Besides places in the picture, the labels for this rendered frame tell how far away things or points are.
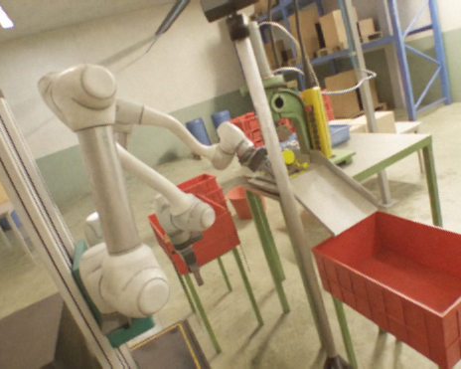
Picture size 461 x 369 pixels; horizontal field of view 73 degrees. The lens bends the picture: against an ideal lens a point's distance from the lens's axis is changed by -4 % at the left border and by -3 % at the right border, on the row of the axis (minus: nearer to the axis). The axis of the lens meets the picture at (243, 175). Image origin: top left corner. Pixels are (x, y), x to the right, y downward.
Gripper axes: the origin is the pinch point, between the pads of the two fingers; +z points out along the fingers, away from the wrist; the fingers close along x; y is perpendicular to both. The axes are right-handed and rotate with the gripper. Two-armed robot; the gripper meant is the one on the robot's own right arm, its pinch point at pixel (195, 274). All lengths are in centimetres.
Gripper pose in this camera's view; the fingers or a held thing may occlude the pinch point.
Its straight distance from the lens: 145.6
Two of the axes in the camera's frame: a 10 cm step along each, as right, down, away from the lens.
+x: 4.1, 1.3, -9.0
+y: -8.6, 3.8, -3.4
